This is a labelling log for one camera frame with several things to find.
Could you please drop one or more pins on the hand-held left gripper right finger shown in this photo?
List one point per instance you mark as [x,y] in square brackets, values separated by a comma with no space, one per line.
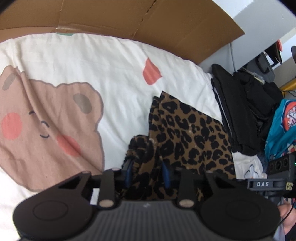
[166,177]

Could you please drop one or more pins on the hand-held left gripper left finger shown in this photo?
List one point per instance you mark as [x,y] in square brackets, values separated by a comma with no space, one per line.
[128,173]

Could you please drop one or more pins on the leopard print garment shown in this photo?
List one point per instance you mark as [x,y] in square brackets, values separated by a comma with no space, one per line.
[192,139]

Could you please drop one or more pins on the folded black clothes stack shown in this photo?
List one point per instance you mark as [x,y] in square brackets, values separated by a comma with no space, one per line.
[235,111]

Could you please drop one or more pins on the loose black clothes pile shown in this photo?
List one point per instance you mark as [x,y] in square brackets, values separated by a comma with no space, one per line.
[266,97]

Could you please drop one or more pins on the person's right hand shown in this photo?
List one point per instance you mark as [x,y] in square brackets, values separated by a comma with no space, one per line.
[290,215]

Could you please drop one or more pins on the teal printed cloth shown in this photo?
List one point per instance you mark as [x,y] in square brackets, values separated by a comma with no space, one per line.
[277,139]

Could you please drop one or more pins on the yellow bar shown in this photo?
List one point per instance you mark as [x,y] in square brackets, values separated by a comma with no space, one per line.
[290,86]

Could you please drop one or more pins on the cream bear print bed sheet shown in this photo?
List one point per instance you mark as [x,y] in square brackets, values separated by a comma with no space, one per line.
[81,69]

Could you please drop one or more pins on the black chair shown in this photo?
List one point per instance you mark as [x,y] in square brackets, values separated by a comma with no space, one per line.
[263,64]

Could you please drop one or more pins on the flat brown cardboard sheet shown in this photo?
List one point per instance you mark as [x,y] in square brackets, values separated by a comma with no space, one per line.
[161,23]

